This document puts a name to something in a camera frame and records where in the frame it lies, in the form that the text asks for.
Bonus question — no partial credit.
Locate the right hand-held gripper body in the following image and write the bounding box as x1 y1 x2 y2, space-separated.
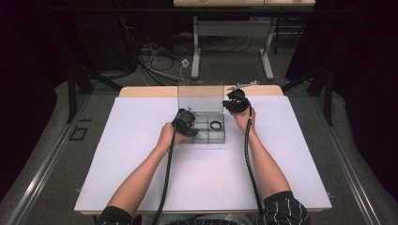
222 80 260 114

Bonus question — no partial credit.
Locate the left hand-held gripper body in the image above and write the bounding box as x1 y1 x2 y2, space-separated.
172 107 200 138

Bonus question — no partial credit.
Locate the clear plastic compartment box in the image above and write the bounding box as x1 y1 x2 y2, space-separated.
176 84 227 145

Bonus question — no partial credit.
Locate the person's right hand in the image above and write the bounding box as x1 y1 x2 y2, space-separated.
229 107 257 135

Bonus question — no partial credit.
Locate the person's left hand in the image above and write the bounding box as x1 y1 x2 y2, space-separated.
156 122 189 154

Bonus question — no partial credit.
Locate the white table sheet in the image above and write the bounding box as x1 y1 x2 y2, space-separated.
73 96 332 214

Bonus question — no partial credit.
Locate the white-legged desk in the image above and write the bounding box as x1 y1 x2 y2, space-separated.
173 0 316 81

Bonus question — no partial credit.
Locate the black metal stand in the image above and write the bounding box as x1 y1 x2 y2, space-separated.
281 67 334 127
66 67 124 125

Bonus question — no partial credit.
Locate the black horizontal metal bar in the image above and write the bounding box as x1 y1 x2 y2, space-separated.
46 7 317 15

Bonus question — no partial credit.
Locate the dark curtain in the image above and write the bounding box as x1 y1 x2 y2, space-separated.
0 0 60 198
284 0 398 201

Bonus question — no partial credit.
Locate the bundle of floor cables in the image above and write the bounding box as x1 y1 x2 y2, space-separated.
118 31 201 87

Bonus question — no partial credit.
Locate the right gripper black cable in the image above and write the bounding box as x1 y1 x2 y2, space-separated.
243 106 266 217

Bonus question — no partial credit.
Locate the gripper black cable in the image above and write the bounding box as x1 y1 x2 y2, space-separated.
151 121 176 225
243 106 266 217

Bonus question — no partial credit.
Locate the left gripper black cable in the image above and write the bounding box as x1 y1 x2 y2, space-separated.
151 121 176 225

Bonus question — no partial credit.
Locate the metal floor rail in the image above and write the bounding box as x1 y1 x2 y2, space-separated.
313 97 383 225
6 93 92 225

